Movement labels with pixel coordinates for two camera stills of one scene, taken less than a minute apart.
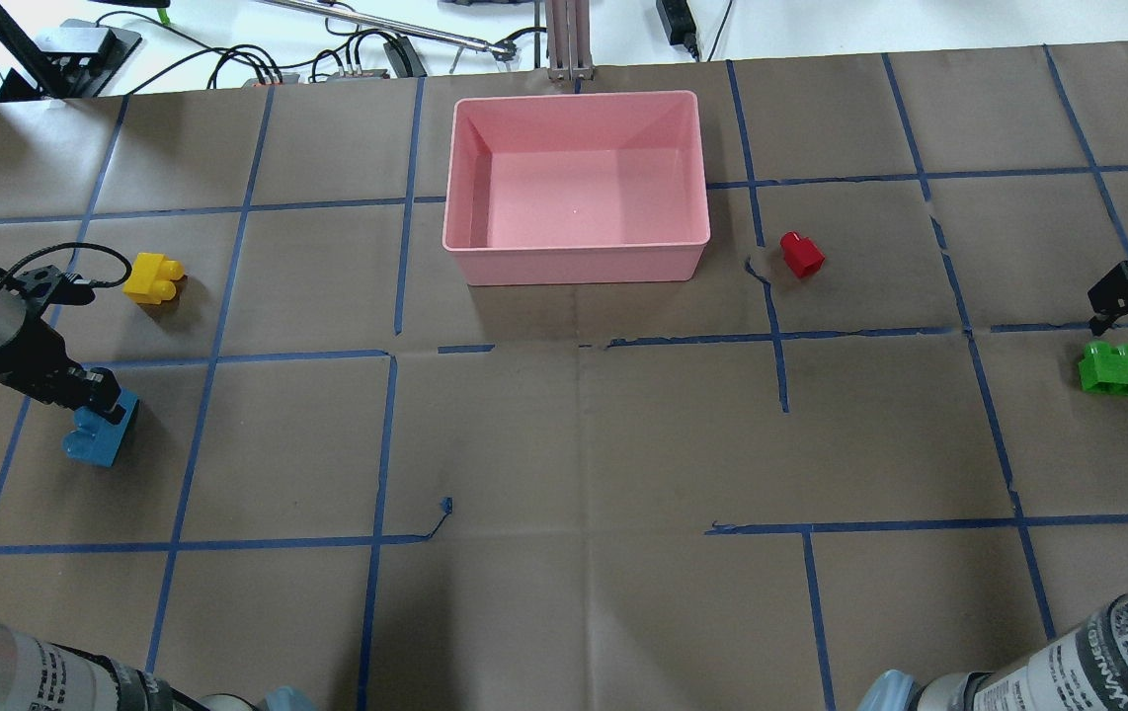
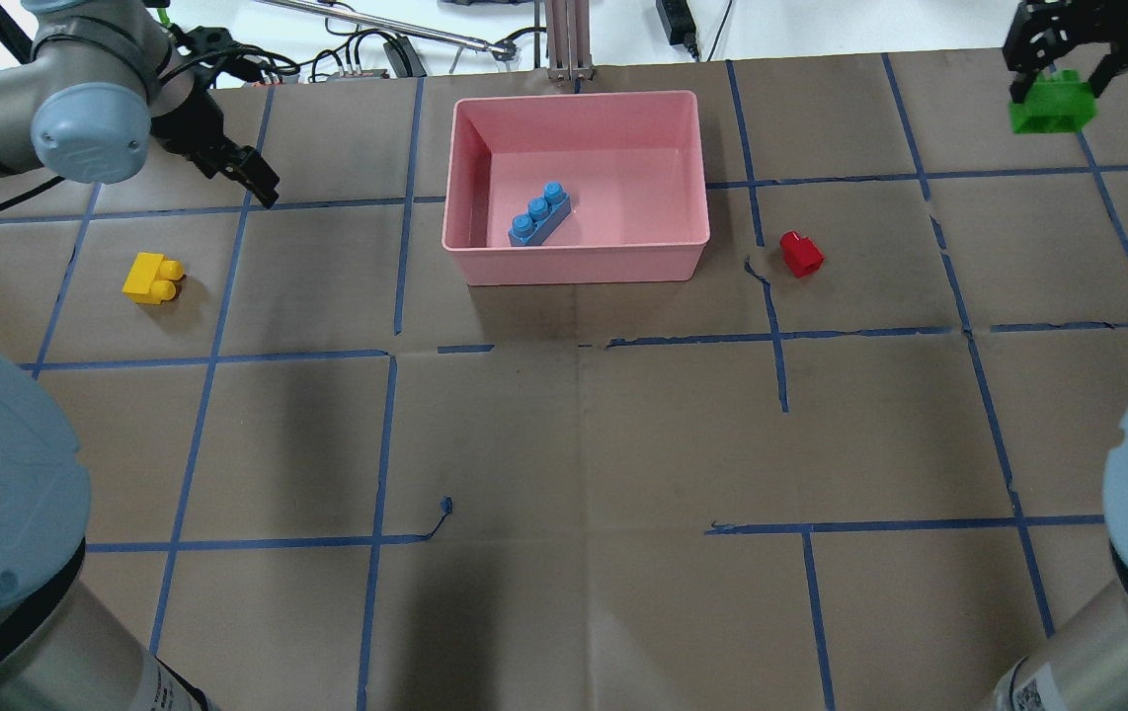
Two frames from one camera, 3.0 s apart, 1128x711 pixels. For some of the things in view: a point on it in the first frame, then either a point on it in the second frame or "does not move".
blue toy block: [94, 439] to [543, 218]
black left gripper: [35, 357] to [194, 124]
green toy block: [1118, 371] to [1054, 105]
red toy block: [802, 255] does not move
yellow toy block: [150, 279] does not move
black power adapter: [679, 24] does not move
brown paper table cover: [885, 432] does not move
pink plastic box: [573, 189] does not move
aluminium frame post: [569, 47] does not move
